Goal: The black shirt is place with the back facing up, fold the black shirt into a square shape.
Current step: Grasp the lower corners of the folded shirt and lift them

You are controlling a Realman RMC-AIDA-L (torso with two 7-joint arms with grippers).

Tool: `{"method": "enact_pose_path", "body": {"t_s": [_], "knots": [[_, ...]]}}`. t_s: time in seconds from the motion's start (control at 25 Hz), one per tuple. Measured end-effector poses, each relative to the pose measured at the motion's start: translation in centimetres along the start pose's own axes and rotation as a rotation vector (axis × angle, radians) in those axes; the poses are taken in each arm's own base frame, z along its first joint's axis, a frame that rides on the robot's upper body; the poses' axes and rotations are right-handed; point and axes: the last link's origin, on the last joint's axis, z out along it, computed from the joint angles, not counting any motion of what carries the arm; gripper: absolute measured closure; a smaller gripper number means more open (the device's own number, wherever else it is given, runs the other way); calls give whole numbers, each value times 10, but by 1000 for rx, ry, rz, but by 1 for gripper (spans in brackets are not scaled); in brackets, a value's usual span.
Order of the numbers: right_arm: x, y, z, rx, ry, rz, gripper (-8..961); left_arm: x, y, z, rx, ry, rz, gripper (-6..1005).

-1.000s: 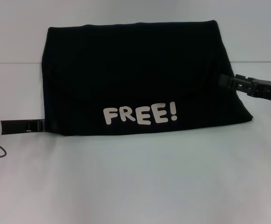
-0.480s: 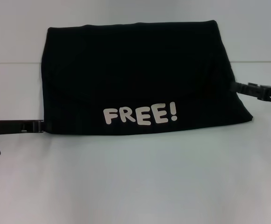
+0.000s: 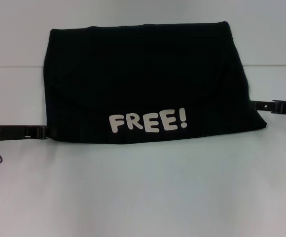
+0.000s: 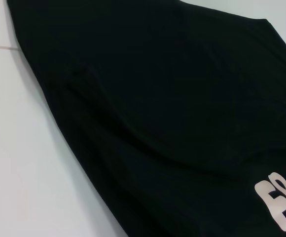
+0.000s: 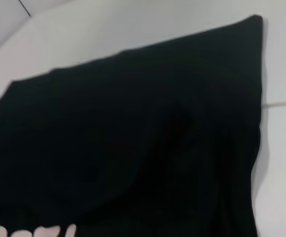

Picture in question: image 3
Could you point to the black T-shirt with white print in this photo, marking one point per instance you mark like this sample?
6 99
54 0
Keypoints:
133 74

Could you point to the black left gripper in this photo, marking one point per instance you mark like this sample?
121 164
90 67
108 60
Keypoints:
11 132

